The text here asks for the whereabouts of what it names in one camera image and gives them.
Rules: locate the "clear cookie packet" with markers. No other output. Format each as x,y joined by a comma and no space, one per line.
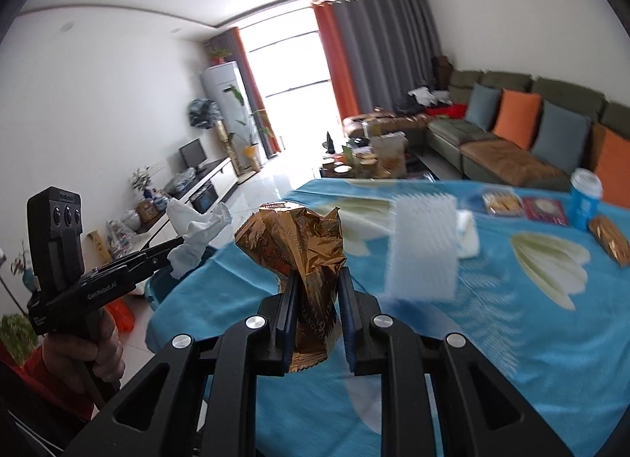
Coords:
502,203

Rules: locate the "white tv cabinet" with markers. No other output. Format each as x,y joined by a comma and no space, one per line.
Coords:
206,181

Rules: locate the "black monitor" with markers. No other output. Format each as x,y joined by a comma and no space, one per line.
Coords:
193,154

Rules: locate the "white tissue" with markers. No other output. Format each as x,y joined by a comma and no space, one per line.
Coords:
192,230

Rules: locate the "white standing air conditioner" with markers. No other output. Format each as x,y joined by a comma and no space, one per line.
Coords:
221,85

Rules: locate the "small green plant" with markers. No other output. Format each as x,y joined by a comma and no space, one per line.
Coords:
17,334

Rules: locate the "grey curtain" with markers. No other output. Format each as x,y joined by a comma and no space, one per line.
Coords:
389,48

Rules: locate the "blue flower printed blanket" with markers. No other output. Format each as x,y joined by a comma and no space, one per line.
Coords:
492,363

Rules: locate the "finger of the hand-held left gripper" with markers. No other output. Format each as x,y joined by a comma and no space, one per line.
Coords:
155,272
147,253

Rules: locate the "white tissue wad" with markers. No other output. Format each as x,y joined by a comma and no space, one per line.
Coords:
468,238

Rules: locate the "coffee table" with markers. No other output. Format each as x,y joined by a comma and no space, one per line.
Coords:
344,166

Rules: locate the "gold snack packet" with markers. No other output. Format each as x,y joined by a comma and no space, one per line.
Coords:
611,238

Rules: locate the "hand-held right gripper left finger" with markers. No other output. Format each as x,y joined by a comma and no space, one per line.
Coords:
291,329

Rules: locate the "blue plastic bin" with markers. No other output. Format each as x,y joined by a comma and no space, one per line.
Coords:
162,289

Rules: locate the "white foam sheet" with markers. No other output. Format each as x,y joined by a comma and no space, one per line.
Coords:
423,245

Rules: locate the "olive and brown sofa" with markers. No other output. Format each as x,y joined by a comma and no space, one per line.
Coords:
497,162

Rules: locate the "orange cushion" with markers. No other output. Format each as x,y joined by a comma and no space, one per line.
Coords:
615,162
517,117

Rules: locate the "red flat packet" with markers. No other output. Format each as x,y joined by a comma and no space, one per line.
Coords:
544,210

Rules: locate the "orange curtain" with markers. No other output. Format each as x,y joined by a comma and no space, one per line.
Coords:
337,63
251,88

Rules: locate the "tall green potted plant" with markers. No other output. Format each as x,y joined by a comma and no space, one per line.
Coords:
251,137

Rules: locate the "pile of clothes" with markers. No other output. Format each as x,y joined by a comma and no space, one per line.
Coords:
423,98

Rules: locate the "gold foil wrapper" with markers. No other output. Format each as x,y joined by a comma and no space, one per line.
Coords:
295,245

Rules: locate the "fan covered with plastic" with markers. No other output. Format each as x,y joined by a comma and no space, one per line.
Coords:
203,112

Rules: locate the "blue cup with white lid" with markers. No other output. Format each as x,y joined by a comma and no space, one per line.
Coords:
584,201

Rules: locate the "beige bag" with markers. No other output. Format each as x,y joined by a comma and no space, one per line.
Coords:
390,157

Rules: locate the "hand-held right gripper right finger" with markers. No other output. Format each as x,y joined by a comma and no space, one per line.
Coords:
350,329

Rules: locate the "red cloth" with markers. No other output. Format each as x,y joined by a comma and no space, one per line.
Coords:
445,111

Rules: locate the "person's left hand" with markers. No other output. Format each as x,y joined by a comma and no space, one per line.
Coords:
109,348

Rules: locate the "orange plastic bag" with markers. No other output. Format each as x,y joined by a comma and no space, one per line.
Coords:
120,317

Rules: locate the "grey-blue cushion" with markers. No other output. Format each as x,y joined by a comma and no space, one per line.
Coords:
561,134
483,105

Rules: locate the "person's left forearm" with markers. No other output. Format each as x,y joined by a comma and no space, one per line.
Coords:
49,393

